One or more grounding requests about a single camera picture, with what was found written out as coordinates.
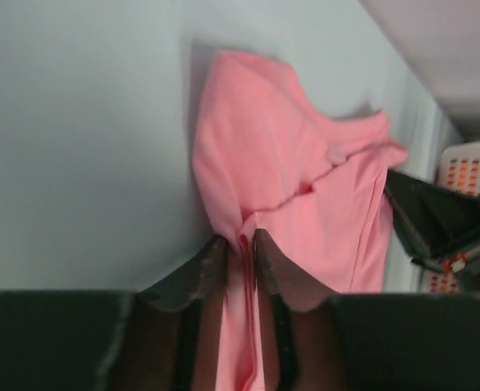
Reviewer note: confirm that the orange t shirt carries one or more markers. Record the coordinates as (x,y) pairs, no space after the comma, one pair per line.
(464,176)

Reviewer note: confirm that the pink t shirt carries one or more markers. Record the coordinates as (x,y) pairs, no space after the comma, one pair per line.
(265,158)

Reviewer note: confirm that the white plastic basket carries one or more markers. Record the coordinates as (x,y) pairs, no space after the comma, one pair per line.
(465,150)

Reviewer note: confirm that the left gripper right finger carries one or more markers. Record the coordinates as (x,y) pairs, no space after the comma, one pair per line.
(313,338)

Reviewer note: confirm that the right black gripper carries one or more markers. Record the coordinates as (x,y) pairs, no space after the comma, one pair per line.
(438,228)

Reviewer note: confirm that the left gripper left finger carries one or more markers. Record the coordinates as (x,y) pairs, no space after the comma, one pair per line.
(165,337)

